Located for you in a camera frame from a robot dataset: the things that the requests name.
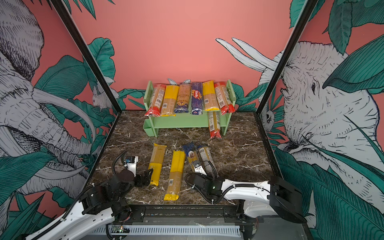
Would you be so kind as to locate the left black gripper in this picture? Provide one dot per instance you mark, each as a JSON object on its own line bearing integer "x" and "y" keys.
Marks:
{"x": 142, "y": 183}

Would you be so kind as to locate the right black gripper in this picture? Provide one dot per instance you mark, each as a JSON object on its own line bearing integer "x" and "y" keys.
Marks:
{"x": 209, "y": 179}

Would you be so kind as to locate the blue clear spaghetti bag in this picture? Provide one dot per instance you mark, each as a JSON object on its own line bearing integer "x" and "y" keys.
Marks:
{"x": 207, "y": 160}

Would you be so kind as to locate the blue Ankara spaghetti bag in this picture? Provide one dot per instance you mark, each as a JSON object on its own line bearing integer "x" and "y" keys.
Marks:
{"x": 192, "y": 156}

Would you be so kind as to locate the long yellow spaghetti bag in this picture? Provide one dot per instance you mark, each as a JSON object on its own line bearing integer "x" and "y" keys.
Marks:
{"x": 176, "y": 176}

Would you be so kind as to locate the red spaghetti bag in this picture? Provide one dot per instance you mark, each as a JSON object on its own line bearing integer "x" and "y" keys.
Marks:
{"x": 156, "y": 101}
{"x": 214, "y": 125}
{"x": 223, "y": 98}

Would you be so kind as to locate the yellow orange spaghetti bag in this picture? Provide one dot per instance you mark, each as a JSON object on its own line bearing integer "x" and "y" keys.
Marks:
{"x": 209, "y": 96}

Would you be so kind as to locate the small yellow pasta bag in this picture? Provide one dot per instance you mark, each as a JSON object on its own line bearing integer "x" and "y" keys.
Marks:
{"x": 183, "y": 99}

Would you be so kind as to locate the blue Barilla spaghetti box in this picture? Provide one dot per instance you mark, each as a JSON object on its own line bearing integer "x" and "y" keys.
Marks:
{"x": 197, "y": 98}

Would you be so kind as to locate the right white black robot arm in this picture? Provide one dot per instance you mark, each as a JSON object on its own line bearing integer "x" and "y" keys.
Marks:
{"x": 275, "y": 197}

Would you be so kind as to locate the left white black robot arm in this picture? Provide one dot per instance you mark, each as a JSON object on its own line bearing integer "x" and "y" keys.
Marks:
{"x": 98, "y": 205}

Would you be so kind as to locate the yellow Tatime spaghetti bag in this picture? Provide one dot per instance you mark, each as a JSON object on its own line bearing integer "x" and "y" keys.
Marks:
{"x": 156, "y": 163}

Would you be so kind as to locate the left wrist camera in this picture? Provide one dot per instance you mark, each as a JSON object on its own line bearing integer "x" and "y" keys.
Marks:
{"x": 130, "y": 163}

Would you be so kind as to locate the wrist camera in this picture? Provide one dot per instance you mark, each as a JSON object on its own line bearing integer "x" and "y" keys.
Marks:
{"x": 130, "y": 163}
{"x": 200, "y": 169}

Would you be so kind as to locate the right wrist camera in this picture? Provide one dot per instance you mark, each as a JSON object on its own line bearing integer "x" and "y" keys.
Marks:
{"x": 200, "y": 169}

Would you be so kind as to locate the white slotted cable duct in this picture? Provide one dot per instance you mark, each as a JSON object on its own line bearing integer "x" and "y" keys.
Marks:
{"x": 141, "y": 230}

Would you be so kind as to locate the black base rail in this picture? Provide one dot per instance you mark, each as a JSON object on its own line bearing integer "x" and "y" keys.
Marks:
{"x": 230, "y": 214}

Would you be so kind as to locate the left black frame post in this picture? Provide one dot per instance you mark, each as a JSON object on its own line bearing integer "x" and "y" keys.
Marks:
{"x": 63, "y": 13}

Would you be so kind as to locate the black frame post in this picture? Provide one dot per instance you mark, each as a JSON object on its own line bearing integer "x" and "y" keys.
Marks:
{"x": 296, "y": 34}
{"x": 63, "y": 13}

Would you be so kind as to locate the right black frame post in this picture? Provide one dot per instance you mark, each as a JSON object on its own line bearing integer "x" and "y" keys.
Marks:
{"x": 296, "y": 34}

